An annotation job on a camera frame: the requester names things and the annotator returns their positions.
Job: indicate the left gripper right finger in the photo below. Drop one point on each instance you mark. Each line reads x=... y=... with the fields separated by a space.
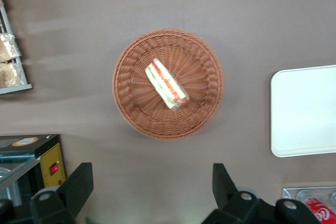
x=231 y=203

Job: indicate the black glass display case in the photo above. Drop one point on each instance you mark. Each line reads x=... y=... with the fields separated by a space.
x=23 y=153

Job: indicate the clear acrylic bottle rack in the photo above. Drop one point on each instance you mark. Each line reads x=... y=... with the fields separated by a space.
x=291 y=193

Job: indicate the triangle sandwich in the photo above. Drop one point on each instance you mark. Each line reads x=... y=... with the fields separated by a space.
x=166 y=83

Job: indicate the cream plastic tray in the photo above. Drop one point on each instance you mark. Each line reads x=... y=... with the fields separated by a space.
x=304 y=111

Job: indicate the tray of packaged snacks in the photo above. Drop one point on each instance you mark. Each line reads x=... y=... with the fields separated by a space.
x=25 y=79

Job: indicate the brown wicker basket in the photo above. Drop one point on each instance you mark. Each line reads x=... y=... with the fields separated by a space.
x=136 y=119

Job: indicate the clear bag of snacks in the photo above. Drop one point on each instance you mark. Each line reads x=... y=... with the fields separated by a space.
x=8 y=48
x=10 y=74

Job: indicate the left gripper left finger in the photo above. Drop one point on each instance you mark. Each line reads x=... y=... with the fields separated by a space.
x=71 y=192

